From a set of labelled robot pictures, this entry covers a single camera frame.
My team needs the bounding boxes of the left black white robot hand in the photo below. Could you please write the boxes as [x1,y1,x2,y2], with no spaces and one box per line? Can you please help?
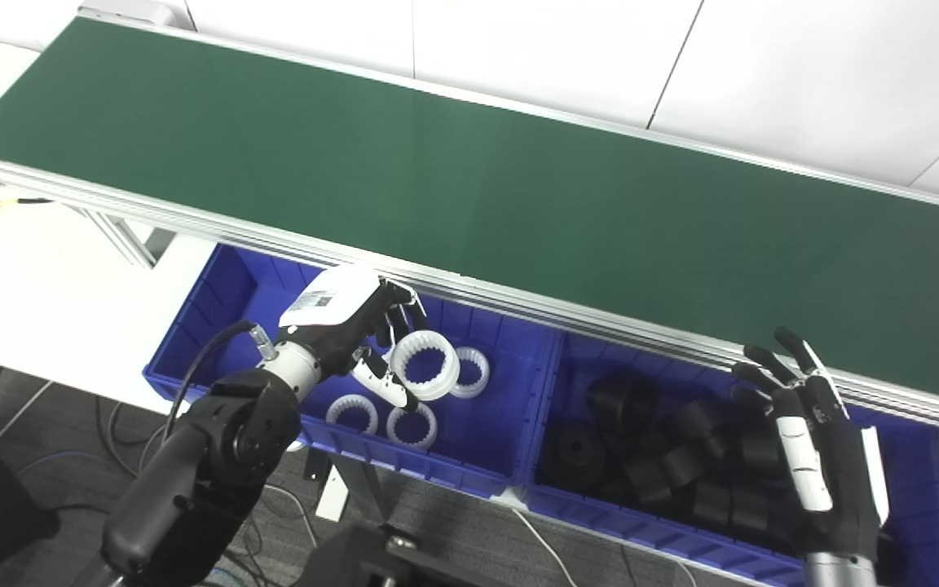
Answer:
[278,265,430,411]

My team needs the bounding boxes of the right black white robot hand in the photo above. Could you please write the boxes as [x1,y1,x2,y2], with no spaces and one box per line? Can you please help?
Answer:
[732,326,890,563]

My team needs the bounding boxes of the white toothed ring part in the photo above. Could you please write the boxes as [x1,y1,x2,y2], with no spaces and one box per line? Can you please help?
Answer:
[325,394,379,435]
[386,402,439,451]
[449,346,492,399]
[388,330,462,402]

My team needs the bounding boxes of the black cylindrical part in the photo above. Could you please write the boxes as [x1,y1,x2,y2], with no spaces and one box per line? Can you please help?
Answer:
[669,399,729,446]
[623,452,672,505]
[555,422,611,483]
[741,430,786,475]
[586,373,641,421]
[692,481,737,528]
[730,486,774,532]

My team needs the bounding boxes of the blue bin with white rings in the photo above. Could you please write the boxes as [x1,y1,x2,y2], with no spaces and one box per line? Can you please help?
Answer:
[142,243,562,500]

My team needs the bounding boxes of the green belt aluminium conveyor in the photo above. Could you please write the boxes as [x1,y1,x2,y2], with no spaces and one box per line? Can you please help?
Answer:
[0,7,939,441]

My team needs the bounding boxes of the aluminium conveyor support leg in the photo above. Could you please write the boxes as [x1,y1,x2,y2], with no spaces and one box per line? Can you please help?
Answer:
[70,204,179,270]

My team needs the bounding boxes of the blue bin with black parts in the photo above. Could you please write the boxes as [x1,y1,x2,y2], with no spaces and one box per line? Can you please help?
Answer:
[518,330,939,587]

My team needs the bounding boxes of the grey conveyor end housing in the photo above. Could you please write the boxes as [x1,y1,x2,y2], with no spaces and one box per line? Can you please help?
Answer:
[78,0,177,29]

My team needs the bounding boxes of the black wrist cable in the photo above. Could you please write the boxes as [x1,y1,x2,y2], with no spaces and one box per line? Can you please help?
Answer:
[164,320,279,425]

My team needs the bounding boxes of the white bin stand bracket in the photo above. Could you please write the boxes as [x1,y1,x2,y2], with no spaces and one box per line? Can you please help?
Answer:
[304,447,393,523]

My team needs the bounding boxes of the white floor cable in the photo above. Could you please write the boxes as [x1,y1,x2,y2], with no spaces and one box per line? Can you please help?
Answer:
[510,507,580,587]

